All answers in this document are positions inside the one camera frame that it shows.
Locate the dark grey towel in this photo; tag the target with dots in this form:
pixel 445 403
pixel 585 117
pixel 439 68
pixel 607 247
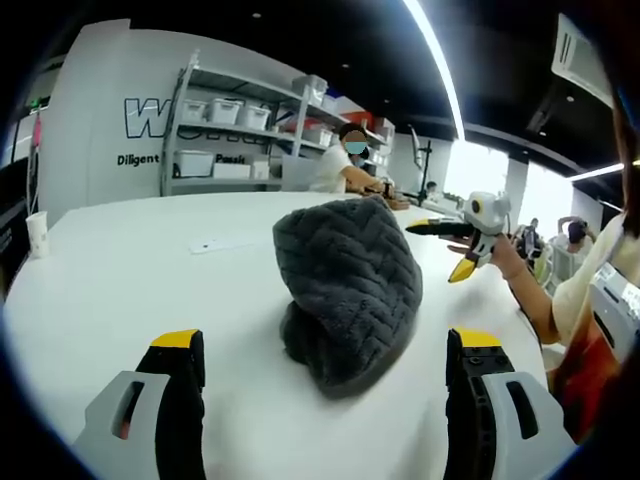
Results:
pixel 350 280

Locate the flat white card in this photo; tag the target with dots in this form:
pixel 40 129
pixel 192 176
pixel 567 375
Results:
pixel 215 246

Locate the person's right hand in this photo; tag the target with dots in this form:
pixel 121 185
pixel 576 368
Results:
pixel 507 260

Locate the person's dark hair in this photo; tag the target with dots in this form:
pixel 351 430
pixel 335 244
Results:
pixel 627 165

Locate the white chest-worn device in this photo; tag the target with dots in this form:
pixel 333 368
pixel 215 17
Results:
pixel 615 310

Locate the ceiling light strip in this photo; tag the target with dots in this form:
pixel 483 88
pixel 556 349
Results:
pixel 440 60

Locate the ceiling air conditioner unit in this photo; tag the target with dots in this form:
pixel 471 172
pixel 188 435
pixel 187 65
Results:
pixel 580 55

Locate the white paper cup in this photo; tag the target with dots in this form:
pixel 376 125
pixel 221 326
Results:
pixel 38 235

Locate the group of white storage boxes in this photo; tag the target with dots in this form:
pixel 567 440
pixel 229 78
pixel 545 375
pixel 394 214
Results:
pixel 225 111

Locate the grey metal shelving unit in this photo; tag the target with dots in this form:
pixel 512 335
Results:
pixel 185 135

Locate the pink hanging item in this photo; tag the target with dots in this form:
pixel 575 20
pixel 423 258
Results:
pixel 37 131

